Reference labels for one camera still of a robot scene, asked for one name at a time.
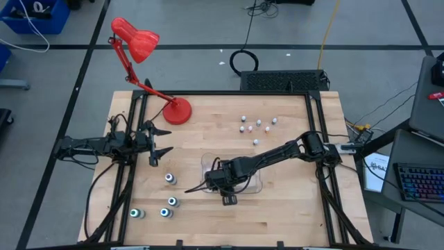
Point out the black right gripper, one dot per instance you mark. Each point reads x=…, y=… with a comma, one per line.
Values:
x=222, y=175

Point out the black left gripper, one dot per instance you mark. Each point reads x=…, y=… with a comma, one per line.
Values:
x=142, y=142

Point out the large violet food colouring bottle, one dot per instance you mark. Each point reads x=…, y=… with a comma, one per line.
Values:
x=170, y=178

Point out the clear plastic bin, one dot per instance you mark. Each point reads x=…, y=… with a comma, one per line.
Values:
x=206, y=162

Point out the small pale orange dropper bottle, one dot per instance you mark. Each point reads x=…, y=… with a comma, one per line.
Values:
x=249, y=128

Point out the small dark violet dropper bottle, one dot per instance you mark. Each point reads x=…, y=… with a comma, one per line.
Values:
x=243, y=118

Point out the small blue-label dropper bottle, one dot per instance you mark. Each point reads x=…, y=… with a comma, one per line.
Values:
x=258, y=122

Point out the small yellow-label dropper bottle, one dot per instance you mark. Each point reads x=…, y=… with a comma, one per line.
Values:
x=274, y=121

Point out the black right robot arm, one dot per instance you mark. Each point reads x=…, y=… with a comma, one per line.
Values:
x=277, y=152

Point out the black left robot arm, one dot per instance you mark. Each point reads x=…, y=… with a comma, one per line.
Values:
x=86, y=143

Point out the red desk lamp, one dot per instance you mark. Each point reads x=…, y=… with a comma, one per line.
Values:
x=177, y=111

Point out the black perforated computer case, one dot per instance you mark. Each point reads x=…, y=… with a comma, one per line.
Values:
x=284, y=80

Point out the grey metal bar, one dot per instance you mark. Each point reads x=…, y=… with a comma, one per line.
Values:
x=14, y=84

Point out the black chair base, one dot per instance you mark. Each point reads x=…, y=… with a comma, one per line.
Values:
x=4, y=119

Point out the blue plastic bin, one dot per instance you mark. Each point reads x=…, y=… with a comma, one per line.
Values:
x=52, y=24
x=4, y=57

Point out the black power strip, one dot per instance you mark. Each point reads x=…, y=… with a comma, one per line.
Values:
x=364, y=136

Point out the yellow extension plug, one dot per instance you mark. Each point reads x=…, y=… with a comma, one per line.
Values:
x=362, y=126

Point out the white paper sheet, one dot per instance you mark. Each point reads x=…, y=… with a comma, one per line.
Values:
x=376, y=173

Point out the dark grey desk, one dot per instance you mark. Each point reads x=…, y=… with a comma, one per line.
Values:
x=416, y=152

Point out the backlit computer keyboard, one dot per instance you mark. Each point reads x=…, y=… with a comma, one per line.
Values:
x=423, y=182

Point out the dark grey closed laptop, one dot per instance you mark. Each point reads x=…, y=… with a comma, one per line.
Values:
x=426, y=104

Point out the black device on laptop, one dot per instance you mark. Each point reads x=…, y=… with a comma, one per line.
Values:
x=438, y=71

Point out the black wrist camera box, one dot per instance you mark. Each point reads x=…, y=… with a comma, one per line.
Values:
x=229, y=200

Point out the black aluminium table frame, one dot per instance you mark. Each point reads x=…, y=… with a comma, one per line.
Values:
x=222, y=92

